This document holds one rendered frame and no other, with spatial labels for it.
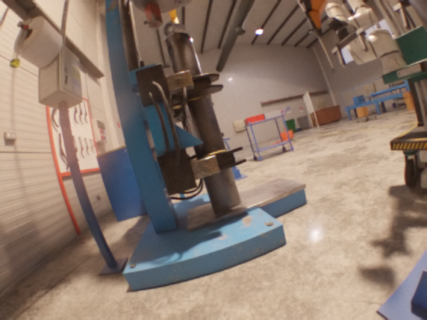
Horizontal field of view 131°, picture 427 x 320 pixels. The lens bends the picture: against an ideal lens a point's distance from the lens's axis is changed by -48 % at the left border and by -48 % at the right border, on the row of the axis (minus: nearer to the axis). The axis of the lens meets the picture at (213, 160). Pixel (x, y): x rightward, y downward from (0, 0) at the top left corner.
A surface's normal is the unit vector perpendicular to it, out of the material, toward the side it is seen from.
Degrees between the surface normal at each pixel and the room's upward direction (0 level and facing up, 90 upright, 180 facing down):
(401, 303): 0
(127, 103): 90
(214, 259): 90
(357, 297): 0
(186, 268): 90
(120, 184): 90
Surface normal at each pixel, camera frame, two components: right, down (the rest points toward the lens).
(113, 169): 0.14, 0.02
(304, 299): -0.29, -0.96
